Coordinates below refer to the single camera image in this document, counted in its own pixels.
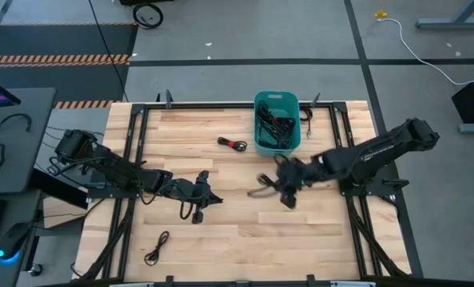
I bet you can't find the grey table leg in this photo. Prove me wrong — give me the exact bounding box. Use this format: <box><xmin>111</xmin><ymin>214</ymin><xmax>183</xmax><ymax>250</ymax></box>
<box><xmin>415</xmin><ymin>0</ymin><xmax>474</xmax><ymax>30</ymax></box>

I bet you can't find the long black floor cable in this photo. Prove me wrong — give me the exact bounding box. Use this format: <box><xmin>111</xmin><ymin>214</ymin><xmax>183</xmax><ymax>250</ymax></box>
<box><xmin>87</xmin><ymin>0</ymin><xmax>130</xmax><ymax>103</ymax></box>

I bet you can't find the black cable with red tie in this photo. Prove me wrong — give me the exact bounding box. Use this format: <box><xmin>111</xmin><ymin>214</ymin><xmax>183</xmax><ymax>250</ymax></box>
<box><xmin>216</xmin><ymin>136</ymin><xmax>248</xmax><ymax>153</ymax></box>

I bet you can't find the black aluminium table frame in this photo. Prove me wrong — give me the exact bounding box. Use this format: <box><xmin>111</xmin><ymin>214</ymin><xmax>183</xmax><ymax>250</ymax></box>
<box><xmin>77</xmin><ymin>101</ymin><xmax>412</xmax><ymax>287</ymax></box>

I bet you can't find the teal plastic bin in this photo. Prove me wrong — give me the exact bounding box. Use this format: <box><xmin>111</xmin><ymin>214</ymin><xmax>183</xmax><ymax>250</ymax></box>
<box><xmin>254</xmin><ymin>90</ymin><xmax>302</xmax><ymax>158</ymax></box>

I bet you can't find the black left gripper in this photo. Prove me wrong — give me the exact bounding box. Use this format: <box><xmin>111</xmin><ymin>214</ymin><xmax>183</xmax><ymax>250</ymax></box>
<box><xmin>165</xmin><ymin>170</ymin><xmax>224</xmax><ymax>225</ymax></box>

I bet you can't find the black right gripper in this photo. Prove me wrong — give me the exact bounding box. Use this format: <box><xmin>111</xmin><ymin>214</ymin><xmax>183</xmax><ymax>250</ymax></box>
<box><xmin>257</xmin><ymin>156</ymin><xmax>322</xmax><ymax>210</ymax></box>

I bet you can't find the black coiled floor cable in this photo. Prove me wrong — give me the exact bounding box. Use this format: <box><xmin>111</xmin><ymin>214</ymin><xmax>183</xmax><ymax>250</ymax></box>
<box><xmin>132</xmin><ymin>2</ymin><xmax>164</xmax><ymax>30</ymax></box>

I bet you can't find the white floor cable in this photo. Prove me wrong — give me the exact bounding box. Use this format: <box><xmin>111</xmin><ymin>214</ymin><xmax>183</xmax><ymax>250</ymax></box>
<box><xmin>376</xmin><ymin>17</ymin><xmax>474</xmax><ymax>86</ymax></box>

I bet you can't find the black usb-c cable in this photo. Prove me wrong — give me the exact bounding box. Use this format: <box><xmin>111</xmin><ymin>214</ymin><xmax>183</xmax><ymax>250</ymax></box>
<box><xmin>247</xmin><ymin>171</ymin><xmax>281</xmax><ymax>199</ymax></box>
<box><xmin>258</xmin><ymin>126</ymin><xmax>294</xmax><ymax>151</ymax></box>
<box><xmin>299</xmin><ymin>106</ymin><xmax>314</xmax><ymax>139</ymax></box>
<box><xmin>144</xmin><ymin>230</ymin><xmax>170</xmax><ymax>267</ymax></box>
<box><xmin>255</xmin><ymin>100</ymin><xmax>297</xmax><ymax>135</ymax></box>

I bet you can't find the black side desk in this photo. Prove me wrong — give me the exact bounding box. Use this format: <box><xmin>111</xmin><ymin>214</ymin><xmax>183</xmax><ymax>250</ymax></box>
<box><xmin>0</xmin><ymin>87</ymin><xmax>57</xmax><ymax>195</ymax></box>

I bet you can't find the black mouse with blue light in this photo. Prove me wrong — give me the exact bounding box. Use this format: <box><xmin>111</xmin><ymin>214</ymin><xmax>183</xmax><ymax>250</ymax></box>
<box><xmin>0</xmin><ymin>222</ymin><xmax>31</xmax><ymax>265</ymax></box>

